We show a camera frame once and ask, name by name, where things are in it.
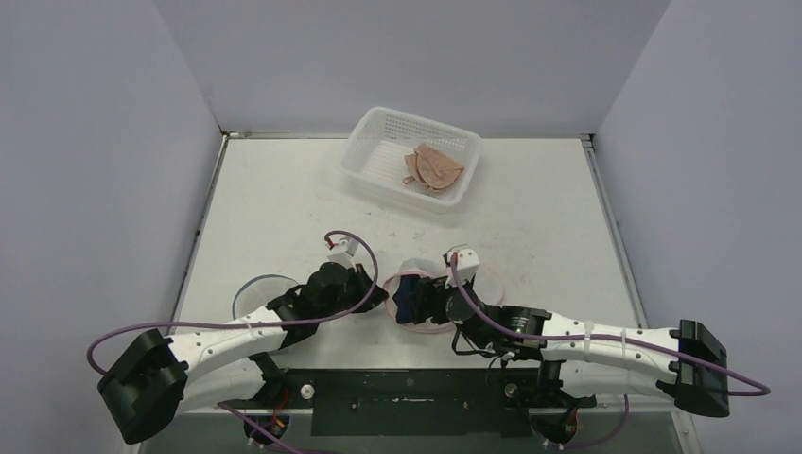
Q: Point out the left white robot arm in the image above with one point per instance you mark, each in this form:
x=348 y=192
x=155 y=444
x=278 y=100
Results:
x=159 y=377

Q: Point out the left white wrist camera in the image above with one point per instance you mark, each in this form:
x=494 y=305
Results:
x=342 y=251

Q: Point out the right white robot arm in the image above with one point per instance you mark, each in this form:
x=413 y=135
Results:
x=577 y=359

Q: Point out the beige bra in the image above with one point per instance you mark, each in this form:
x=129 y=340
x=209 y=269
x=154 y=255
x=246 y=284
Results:
x=431 y=168

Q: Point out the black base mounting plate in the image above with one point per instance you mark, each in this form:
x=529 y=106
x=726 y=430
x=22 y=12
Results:
x=418 y=402

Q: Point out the pink-trimmed mesh laundry bag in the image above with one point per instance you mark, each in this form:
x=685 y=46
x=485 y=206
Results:
x=424 y=268

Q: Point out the blue-trimmed mesh laundry bag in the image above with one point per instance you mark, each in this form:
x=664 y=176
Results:
x=259 y=291

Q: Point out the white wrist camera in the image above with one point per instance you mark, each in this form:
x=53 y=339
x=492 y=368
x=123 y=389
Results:
x=466 y=261
x=342 y=251

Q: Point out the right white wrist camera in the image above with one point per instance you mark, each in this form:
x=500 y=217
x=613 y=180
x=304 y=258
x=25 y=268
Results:
x=466 y=261

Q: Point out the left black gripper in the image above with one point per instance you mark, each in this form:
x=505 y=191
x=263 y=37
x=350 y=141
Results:
x=360 y=279

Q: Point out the navy blue bra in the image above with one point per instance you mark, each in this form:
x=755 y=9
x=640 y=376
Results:
x=404 y=298

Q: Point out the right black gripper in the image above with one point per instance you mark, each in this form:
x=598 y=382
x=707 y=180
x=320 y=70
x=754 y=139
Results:
x=424 y=298

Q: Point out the white perforated plastic basket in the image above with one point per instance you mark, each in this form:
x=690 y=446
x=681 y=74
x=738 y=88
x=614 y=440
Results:
x=374 y=158

